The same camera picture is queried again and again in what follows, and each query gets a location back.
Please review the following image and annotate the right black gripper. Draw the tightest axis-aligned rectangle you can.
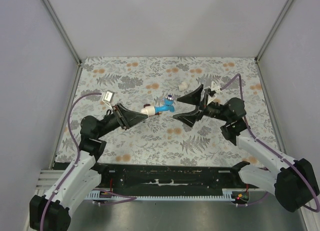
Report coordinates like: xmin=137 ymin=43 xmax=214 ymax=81
xmin=173 ymin=84 xmax=231 ymax=128

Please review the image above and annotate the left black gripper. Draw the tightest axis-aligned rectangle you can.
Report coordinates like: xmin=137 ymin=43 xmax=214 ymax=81
xmin=96 ymin=103 xmax=148 ymax=139

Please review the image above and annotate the blue plastic water faucet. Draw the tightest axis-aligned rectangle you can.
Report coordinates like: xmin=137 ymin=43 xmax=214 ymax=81
xmin=154 ymin=94 xmax=175 ymax=114

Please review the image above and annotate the white elbow fitting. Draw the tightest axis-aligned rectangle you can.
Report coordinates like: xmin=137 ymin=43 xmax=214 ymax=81
xmin=140 ymin=105 xmax=156 ymax=117

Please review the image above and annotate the brown plastic water faucet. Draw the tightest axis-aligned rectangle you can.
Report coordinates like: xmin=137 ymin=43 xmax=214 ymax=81
xmin=143 ymin=104 xmax=162 ymax=118

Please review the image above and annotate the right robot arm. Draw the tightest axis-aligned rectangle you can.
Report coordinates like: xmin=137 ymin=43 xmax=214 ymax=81
xmin=173 ymin=85 xmax=320 ymax=213

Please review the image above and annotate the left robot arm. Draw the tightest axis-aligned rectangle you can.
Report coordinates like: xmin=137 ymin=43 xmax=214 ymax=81
xmin=29 ymin=104 xmax=148 ymax=231

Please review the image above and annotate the white elbow fitting far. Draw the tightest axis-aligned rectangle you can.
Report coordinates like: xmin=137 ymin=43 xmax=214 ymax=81
xmin=178 ymin=81 xmax=189 ymax=92

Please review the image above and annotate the floral patterned table mat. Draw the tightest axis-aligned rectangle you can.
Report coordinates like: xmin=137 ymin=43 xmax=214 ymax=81
xmin=55 ymin=57 xmax=277 ymax=167

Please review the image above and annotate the green circuit board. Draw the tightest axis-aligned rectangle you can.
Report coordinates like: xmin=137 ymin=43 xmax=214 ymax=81
xmin=235 ymin=194 xmax=250 ymax=202

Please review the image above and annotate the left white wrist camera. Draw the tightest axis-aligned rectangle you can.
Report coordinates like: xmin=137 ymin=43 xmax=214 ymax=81
xmin=102 ymin=90 xmax=115 ymax=110

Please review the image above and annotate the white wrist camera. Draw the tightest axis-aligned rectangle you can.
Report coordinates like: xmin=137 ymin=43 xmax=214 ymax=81
xmin=206 ymin=81 xmax=222 ymax=105
xmin=102 ymin=90 xmax=115 ymax=110

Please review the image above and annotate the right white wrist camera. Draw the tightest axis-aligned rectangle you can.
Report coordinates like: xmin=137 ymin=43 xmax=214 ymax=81
xmin=206 ymin=81 xmax=222 ymax=105

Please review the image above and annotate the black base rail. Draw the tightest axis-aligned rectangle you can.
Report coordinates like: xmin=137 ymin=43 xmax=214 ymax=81
xmin=99 ymin=164 xmax=246 ymax=196

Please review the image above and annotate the left aluminium frame post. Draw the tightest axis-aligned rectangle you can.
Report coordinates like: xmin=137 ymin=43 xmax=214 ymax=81
xmin=40 ymin=0 xmax=82 ymax=66

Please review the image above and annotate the aluminium frame post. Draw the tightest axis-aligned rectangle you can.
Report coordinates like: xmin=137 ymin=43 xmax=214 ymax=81
xmin=254 ymin=0 xmax=295 ymax=64
xmin=40 ymin=0 xmax=82 ymax=66

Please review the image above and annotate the white slotted cable duct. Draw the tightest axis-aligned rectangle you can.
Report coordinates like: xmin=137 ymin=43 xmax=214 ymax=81
xmin=84 ymin=189 xmax=240 ymax=202

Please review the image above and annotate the right aluminium frame post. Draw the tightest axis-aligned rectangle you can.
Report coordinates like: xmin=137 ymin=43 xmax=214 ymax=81
xmin=254 ymin=0 xmax=295 ymax=64

